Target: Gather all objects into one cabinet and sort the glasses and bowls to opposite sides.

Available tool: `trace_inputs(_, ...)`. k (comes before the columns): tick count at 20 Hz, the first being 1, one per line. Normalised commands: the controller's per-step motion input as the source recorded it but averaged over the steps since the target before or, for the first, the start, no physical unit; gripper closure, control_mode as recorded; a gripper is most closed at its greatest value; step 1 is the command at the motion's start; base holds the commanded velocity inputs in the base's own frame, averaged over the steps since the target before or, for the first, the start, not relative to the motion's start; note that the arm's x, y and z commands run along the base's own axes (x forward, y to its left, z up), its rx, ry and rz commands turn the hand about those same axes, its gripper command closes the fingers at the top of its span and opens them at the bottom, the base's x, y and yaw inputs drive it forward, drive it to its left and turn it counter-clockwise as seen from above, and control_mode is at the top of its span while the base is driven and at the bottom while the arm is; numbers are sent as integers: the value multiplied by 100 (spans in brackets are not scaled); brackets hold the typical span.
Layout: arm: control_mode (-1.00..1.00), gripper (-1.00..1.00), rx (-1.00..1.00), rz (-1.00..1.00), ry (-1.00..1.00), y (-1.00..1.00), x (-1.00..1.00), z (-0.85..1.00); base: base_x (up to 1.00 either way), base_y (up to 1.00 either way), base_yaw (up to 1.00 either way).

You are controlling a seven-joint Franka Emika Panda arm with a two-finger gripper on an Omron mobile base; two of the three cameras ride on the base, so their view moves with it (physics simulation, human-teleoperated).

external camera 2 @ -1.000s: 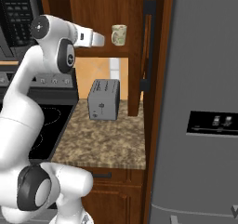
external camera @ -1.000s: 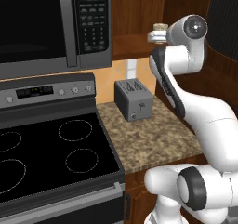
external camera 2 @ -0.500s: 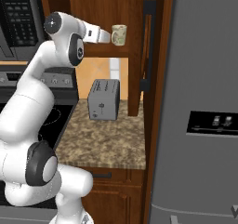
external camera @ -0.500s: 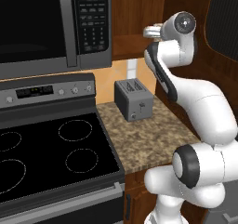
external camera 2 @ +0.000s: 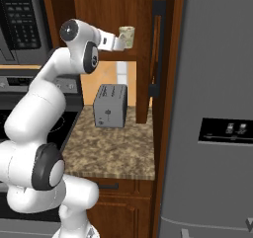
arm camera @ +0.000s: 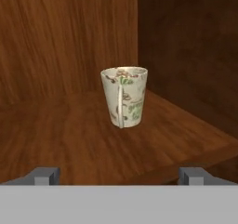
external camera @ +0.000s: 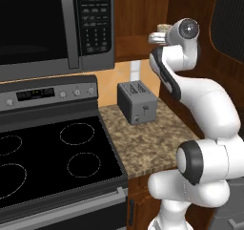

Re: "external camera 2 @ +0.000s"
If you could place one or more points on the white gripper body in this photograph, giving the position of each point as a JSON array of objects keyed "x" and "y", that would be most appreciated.
[{"x": 118, "y": 44}]

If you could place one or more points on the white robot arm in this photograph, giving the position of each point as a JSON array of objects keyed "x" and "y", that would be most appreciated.
[{"x": 36, "y": 117}]

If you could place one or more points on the brown wooden cabinet door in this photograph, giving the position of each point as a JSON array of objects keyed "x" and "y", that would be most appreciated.
[{"x": 144, "y": 67}]

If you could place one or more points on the beige green glass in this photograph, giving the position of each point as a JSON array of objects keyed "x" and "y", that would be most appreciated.
[{"x": 128, "y": 34}]

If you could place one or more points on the grey toaster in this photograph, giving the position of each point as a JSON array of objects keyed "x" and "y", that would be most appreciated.
[{"x": 108, "y": 110}]

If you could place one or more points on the black and silver stove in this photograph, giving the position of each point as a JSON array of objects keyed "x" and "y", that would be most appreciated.
[{"x": 70, "y": 117}]

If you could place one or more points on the brown wooden tall side panel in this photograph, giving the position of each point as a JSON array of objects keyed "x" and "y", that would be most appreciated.
[{"x": 168, "y": 117}]

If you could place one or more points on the black microwave oven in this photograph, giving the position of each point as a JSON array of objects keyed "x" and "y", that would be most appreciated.
[{"x": 23, "y": 21}]

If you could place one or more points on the grey fridge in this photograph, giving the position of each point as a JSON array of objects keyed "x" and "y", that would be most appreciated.
[{"x": 214, "y": 84}]

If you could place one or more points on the brown wooden drawer front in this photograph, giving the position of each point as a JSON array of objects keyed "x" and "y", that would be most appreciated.
[{"x": 131, "y": 186}]

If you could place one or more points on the brown wooden base cupboard door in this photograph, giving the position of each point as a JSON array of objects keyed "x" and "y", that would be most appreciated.
[{"x": 115, "y": 219}]

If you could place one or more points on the brown wooden wall cabinet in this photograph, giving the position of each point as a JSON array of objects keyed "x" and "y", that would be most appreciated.
[{"x": 105, "y": 5}]

